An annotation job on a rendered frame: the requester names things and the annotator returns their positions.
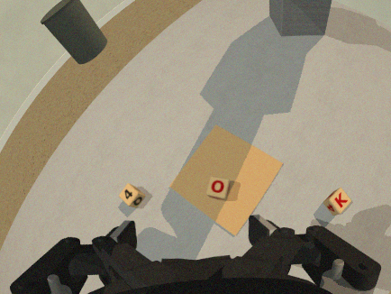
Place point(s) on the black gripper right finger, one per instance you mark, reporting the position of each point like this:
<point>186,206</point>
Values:
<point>343,269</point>

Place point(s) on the tan wooden letter block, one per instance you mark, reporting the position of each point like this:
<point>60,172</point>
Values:
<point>218,188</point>
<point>131,195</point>
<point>337,201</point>

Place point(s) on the tan flat mat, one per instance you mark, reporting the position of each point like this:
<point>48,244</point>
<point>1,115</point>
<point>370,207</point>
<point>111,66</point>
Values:
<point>223,154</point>

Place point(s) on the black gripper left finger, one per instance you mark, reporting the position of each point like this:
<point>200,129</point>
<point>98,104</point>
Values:
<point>64,268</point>

